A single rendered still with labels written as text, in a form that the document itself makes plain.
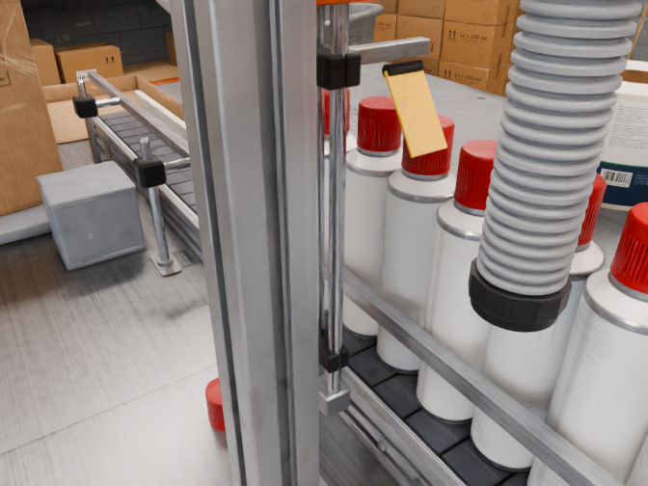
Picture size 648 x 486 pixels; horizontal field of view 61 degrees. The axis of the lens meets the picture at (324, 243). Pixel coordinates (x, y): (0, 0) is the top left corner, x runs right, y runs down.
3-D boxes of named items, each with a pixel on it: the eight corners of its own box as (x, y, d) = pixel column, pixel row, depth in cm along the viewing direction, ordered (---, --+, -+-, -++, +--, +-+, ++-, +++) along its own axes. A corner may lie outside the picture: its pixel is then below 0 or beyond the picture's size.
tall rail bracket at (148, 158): (213, 256, 70) (199, 131, 62) (158, 273, 67) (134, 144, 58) (203, 245, 72) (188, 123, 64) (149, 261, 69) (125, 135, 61)
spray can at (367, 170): (408, 318, 51) (429, 99, 41) (377, 348, 48) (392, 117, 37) (362, 298, 54) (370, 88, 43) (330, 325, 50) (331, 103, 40)
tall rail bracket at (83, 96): (140, 176, 92) (121, 76, 83) (94, 187, 88) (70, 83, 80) (134, 170, 94) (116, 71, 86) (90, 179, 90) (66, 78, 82)
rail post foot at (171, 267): (183, 272, 67) (182, 266, 67) (162, 278, 66) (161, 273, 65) (169, 251, 71) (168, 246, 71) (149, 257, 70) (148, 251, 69)
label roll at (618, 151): (621, 148, 89) (648, 56, 81) (724, 202, 72) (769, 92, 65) (508, 159, 85) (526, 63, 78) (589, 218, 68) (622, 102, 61)
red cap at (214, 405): (245, 431, 46) (242, 403, 44) (204, 431, 46) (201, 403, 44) (250, 400, 49) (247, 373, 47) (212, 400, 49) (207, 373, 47)
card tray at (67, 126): (183, 121, 116) (180, 103, 114) (52, 146, 104) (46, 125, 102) (139, 90, 138) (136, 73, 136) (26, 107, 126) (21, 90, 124)
